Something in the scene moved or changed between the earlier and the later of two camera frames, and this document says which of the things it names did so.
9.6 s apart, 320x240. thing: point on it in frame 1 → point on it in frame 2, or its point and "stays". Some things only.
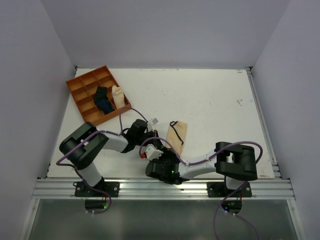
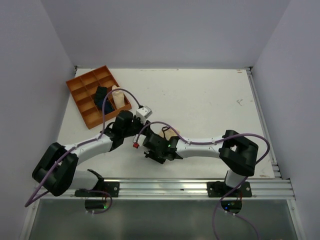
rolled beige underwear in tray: (118, 96) stays
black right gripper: (167, 152) → (149, 152)
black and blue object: (101, 94) stays
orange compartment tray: (82, 89) stays
